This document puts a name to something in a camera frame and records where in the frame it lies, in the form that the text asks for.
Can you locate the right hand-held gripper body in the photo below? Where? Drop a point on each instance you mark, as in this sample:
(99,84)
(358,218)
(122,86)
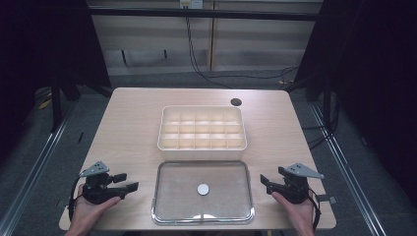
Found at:
(296,188)

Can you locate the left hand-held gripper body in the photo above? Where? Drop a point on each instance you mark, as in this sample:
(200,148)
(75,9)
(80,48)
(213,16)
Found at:
(96,193)

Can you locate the person's left hand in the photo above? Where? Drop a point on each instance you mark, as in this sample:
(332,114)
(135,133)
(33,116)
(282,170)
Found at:
(88,211)

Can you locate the person's right hand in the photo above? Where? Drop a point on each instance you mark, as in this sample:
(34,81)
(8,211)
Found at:
(300,213)

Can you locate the clear plastic box lid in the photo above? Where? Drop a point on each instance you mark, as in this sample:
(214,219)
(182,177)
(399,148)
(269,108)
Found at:
(183,193)

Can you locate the white compartment storage box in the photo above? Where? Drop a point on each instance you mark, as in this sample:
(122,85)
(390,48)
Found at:
(202,132)

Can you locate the black metal stand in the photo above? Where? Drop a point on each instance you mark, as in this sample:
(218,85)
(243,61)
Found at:
(56,105)

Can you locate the black curtain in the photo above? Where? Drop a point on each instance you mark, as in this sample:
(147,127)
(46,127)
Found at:
(377,65)
(39,49)

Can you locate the metal floor rail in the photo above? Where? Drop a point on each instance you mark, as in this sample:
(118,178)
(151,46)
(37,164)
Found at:
(347,170)
(29,183)

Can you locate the black horizontal frame bar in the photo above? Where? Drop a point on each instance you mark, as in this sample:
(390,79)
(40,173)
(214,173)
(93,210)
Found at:
(203,13)

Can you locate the white wall socket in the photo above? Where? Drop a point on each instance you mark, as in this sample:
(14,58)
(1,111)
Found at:
(191,3)

